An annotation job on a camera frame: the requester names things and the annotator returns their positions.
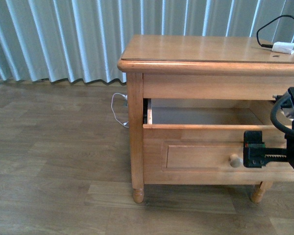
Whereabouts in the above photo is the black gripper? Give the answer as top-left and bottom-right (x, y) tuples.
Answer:
(243, 87), (294, 169)

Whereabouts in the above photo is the wooden drawer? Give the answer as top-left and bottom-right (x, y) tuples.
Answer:
(143, 99), (294, 185)

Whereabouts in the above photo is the wooden nightstand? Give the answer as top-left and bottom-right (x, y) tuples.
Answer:
(118, 35), (294, 203)

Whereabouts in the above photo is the white charger adapter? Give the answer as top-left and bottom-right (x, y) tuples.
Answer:
(271, 42), (294, 54)

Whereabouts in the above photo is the light blue curtain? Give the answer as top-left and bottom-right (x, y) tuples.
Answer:
(0, 0), (294, 83)

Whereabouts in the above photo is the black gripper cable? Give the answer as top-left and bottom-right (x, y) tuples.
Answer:
(270, 94), (294, 138)

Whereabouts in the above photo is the white cable on floor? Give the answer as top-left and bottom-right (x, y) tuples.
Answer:
(111, 93), (129, 128)

